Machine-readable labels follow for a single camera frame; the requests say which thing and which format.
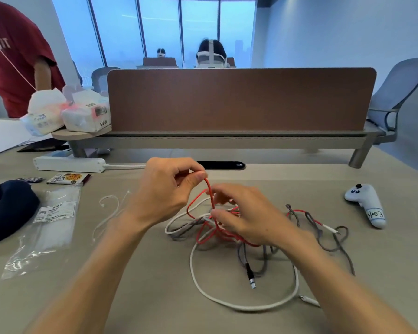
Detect grey metal desk shelf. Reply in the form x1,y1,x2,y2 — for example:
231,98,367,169
68,120,387,169

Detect grey office chair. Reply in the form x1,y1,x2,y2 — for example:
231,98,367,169
91,66,121,94
366,57,418,146

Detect round beige shelf board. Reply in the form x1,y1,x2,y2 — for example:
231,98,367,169
51,124,113,141

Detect navy baseball cap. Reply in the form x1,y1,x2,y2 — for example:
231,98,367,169
0,180,41,246

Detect white cable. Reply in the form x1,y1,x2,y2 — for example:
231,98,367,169
164,196,321,312

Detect clear bag of zip ties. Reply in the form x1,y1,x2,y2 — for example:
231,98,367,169
1,186,81,281

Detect white power strip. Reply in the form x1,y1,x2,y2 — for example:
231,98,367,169
33,156,106,173

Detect white paper sheets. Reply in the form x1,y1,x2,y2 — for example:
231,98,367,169
0,118,53,157

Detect brown desk divider panel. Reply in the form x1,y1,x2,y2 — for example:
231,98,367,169
106,67,377,133

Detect white labelled hand controller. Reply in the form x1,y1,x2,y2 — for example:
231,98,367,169
344,183,387,229

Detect distant brown divider panel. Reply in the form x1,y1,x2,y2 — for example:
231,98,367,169
143,57,177,68

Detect person's left hand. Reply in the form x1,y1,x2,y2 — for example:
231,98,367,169
124,157,209,229

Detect white tissue pack pink label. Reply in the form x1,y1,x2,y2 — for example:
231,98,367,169
61,85,111,133

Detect white head-mounted headset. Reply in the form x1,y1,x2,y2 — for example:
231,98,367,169
196,39,228,69

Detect large glass window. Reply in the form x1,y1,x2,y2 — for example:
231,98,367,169
50,0,258,70

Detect white printed snack packet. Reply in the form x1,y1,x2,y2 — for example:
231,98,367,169
46,173,91,186

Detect grey braided cable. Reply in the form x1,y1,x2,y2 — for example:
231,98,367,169
169,204,356,289

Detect person's right hand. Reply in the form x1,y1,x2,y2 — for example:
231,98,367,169
205,183,302,254

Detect person's right forearm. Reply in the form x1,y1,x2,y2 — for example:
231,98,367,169
278,232,418,334

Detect white power strip cord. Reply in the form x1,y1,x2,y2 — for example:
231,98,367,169
104,163,147,170

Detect person's left forearm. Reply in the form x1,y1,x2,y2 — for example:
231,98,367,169
24,212,157,334

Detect red cable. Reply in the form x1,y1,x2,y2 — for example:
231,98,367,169
186,177,340,248

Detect looped white cable tie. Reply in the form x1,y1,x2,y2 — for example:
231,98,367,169
91,194,121,242

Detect black flat tablet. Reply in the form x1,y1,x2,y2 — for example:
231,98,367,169
17,137,69,153

